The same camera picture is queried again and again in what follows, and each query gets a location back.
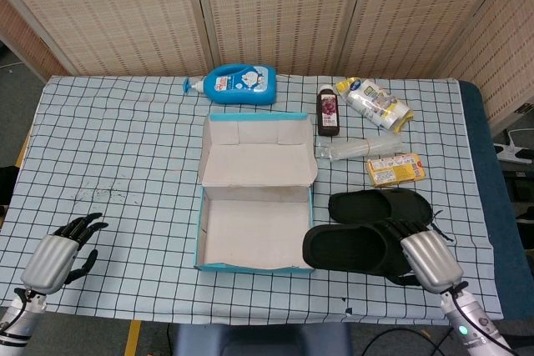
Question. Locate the woven folding screen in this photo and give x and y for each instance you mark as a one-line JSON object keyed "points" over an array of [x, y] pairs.
{"points": [[271, 10]]}

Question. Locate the blue padded table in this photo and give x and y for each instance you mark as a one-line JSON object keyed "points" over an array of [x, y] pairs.
{"points": [[480, 143]]}

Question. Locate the black slipper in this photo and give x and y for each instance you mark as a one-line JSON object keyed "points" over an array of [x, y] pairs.
{"points": [[346, 247], [363, 208]]}

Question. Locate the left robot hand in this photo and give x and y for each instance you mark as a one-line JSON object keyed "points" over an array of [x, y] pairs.
{"points": [[48, 262]]}

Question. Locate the yellow flat packet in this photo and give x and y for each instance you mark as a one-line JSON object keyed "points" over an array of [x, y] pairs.
{"points": [[396, 172]]}

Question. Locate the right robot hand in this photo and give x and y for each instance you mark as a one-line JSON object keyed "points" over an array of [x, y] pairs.
{"points": [[431, 260]]}

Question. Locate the white yellow plastic package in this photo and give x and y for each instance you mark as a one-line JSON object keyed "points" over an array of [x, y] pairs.
{"points": [[375, 101]]}

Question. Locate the black thread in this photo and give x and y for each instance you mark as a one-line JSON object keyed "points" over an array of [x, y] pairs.
{"points": [[447, 237]]}

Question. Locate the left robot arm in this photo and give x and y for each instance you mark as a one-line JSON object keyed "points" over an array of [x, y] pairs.
{"points": [[21, 318]]}

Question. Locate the dark juice bottle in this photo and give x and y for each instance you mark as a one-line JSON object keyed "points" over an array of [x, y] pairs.
{"points": [[329, 114]]}

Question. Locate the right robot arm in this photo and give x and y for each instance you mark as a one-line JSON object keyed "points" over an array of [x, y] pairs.
{"points": [[471, 318]]}

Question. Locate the white chair base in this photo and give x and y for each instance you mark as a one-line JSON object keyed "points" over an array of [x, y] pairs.
{"points": [[515, 149]]}

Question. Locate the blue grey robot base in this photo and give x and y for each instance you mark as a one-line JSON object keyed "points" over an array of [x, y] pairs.
{"points": [[250, 341]]}

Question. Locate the blue detergent pump bottle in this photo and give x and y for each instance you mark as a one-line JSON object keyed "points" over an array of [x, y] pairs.
{"points": [[242, 85]]}

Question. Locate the checkered tablecloth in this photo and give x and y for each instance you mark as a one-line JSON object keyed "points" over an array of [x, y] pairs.
{"points": [[125, 143]]}

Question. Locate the blue cardboard shoe box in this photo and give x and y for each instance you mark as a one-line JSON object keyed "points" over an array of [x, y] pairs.
{"points": [[250, 164]]}

